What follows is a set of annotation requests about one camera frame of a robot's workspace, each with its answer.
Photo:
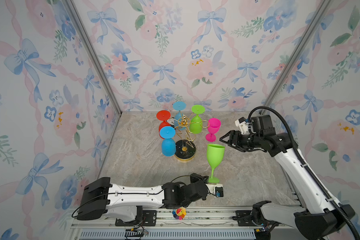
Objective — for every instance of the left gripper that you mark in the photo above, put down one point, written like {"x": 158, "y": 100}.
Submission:
{"x": 193, "y": 178}

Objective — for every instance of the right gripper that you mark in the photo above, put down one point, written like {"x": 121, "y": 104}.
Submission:
{"x": 236, "y": 144}

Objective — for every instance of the green wine glass front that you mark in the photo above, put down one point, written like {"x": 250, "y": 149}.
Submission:
{"x": 215, "y": 155}

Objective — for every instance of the green wine glass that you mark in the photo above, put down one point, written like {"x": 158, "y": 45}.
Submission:
{"x": 196, "y": 124}
{"x": 215, "y": 155}

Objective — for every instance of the magenta wine glass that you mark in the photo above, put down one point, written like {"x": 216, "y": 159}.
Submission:
{"x": 214, "y": 127}

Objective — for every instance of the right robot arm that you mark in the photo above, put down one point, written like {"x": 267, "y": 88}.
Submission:
{"x": 322, "y": 213}

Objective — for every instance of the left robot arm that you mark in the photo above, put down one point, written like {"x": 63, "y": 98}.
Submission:
{"x": 101, "y": 198}

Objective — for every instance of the gold wine glass rack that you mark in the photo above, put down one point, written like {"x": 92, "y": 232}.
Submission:
{"x": 185, "y": 145}

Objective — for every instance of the green wine glass back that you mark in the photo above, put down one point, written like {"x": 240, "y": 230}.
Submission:
{"x": 196, "y": 124}

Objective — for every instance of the blue wine glass front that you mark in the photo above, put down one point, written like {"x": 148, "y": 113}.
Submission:
{"x": 168, "y": 144}

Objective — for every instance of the light blue wine glass back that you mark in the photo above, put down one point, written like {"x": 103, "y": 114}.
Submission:
{"x": 179, "y": 107}

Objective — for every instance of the red wine glass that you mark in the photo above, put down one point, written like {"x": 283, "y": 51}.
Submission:
{"x": 163, "y": 116}

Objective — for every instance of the rainbow flower toy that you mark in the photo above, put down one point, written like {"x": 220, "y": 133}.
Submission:
{"x": 180, "y": 213}

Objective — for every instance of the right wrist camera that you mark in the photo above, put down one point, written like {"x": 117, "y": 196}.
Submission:
{"x": 244, "y": 125}

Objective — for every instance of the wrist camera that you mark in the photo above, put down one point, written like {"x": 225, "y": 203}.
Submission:
{"x": 244, "y": 125}
{"x": 216, "y": 190}

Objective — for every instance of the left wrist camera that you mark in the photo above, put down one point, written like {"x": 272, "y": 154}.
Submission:
{"x": 216, "y": 190}

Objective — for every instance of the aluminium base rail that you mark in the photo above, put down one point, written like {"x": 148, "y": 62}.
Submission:
{"x": 200, "y": 223}

